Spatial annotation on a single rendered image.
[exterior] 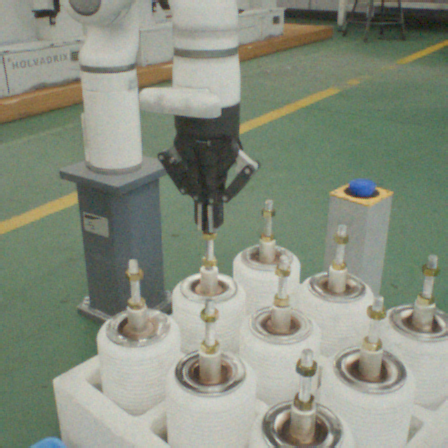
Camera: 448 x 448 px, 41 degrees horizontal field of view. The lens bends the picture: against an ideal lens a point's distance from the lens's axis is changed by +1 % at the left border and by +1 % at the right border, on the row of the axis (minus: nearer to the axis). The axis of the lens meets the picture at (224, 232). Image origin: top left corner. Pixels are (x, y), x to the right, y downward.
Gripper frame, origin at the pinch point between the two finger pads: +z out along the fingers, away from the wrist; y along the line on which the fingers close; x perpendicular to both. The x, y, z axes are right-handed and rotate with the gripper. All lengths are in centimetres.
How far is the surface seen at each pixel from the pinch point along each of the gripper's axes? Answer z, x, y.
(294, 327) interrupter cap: 10.6, 3.4, -12.8
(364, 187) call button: 3.0, -24.6, -13.4
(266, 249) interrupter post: 8.6, -10.0, -3.8
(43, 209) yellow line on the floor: 36, -54, 80
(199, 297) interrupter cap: 10.2, 3.0, 0.0
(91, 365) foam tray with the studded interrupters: 17.5, 12.5, 10.4
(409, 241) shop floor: 36, -78, -15
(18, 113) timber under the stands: 34, -124, 154
